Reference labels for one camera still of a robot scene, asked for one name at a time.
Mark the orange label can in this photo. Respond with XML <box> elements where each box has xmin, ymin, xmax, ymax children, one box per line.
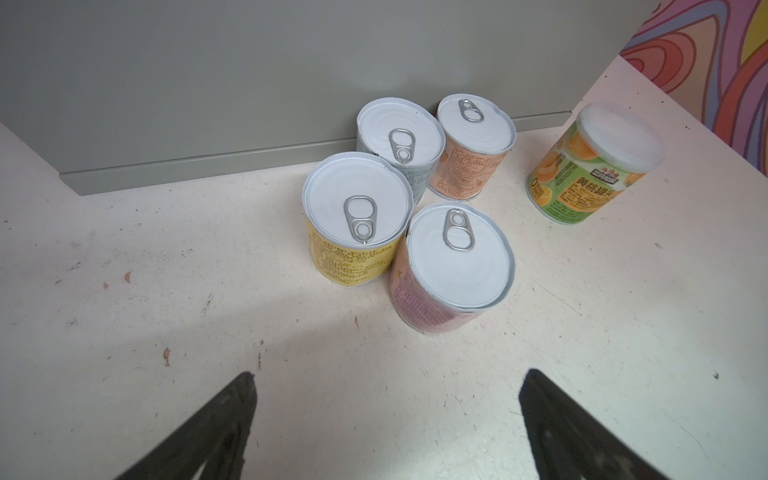
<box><xmin>430</xmin><ymin>93</ymin><xmax>517</xmax><ymax>201</ymax></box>

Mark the blue label can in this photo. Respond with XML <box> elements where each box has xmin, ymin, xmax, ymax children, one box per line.
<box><xmin>356</xmin><ymin>97</ymin><xmax>446</xmax><ymax>204</ymax></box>

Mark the yellow green label can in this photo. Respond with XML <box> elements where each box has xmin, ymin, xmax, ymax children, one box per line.
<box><xmin>525</xmin><ymin>102</ymin><xmax>665</xmax><ymax>225</ymax></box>

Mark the pink label can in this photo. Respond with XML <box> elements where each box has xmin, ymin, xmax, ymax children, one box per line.
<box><xmin>389</xmin><ymin>202</ymin><xmax>516</xmax><ymax>334</ymax></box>

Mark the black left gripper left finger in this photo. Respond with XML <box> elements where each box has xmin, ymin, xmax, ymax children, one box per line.
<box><xmin>119</xmin><ymin>372</ymin><xmax>258</xmax><ymax>479</ymax></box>

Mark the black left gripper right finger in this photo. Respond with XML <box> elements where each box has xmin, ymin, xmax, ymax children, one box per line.
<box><xmin>519</xmin><ymin>369</ymin><xmax>666</xmax><ymax>480</ymax></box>

